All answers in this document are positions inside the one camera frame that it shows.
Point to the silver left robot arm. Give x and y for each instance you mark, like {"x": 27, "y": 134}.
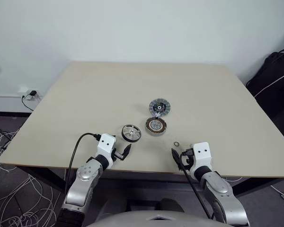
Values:
{"x": 85, "y": 184}

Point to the dark metal table frame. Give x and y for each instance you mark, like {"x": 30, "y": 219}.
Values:
{"x": 49, "y": 176}

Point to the black bag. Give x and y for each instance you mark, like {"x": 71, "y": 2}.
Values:
{"x": 274, "y": 82}

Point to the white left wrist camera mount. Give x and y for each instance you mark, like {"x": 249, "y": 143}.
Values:
{"x": 105, "y": 146}

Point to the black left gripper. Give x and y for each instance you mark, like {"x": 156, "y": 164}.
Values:
{"x": 117, "y": 155}

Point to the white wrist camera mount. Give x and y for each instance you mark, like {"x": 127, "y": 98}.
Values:
{"x": 202, "y": 153}
{"x": 105, "y": 146}

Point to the white wall socket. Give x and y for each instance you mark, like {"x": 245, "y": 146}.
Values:
{"x": 24, "y": 91}

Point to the silver spoked motor rotor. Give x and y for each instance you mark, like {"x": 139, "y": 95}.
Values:
{"x": 131, "y": 133}

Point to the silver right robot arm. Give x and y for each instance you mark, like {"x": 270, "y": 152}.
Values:
{"x": 217, "y": 186}

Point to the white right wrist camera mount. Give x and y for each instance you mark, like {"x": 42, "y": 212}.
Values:
{"x": 202, "y": 153}

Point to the grey robot torso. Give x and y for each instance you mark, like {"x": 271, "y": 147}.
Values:
{"x": 132, "y": 220}

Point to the motor cover with circuit board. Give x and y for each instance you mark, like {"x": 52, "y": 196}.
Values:
{"x": 159, "y": 107}

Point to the black power plug adapter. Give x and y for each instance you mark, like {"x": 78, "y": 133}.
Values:
{"x": 33, "y": 93}

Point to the motor stator with copper windings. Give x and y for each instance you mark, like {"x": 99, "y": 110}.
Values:
{"x": 156, "y": 126}

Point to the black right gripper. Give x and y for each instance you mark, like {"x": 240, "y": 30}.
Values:
{"x": 187, "y": 160}

